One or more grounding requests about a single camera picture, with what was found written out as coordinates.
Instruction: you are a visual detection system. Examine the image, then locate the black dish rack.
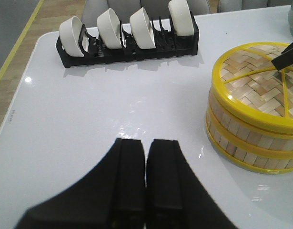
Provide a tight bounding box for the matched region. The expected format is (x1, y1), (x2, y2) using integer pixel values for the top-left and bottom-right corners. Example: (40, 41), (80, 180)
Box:
(56, 15), (199, 68)

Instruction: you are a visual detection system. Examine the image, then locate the grey chair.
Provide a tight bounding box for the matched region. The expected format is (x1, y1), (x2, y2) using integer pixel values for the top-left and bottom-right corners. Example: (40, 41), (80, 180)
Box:
(217, 0), (292, 12)
(82, 0), (211, 21)

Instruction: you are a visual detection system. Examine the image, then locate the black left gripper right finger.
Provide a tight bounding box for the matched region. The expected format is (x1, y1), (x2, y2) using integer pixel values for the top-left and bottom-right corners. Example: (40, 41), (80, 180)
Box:
(146, 139), (236, 229)

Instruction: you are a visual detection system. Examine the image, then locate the white bowl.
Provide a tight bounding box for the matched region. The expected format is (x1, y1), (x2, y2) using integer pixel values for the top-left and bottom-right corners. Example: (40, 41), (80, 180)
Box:
(168, 0), (194, 36)
(59, 16), (84, 57)
(97, 8), (121, 49)
(130, 7), (156, 49)

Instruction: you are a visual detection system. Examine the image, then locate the bamboo steamer lid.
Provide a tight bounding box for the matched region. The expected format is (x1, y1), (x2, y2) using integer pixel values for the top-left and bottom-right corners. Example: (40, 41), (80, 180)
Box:
(212, 42), (293, 135)

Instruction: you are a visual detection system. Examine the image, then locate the left grey chair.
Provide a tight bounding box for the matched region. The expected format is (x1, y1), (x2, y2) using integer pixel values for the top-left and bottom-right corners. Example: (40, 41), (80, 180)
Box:
(82, 0), (211, 21)

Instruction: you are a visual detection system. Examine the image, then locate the right grey chair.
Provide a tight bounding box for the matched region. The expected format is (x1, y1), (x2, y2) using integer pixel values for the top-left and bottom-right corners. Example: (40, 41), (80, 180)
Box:
(217, 0), (292, 12)

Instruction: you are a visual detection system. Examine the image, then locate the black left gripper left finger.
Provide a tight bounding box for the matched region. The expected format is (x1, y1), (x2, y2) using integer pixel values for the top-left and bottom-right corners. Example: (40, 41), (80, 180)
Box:
(16, 138), (145, 229)

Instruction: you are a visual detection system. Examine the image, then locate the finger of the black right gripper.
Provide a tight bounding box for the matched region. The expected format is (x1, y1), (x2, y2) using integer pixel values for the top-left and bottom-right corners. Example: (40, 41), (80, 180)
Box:
(271, 42), (293, 71)

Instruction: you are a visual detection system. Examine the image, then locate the bamboo steamer tier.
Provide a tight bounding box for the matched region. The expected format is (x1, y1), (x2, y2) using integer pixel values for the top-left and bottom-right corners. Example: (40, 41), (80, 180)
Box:
(206, 121), (293, 174)
(208, 89), (293, 159)

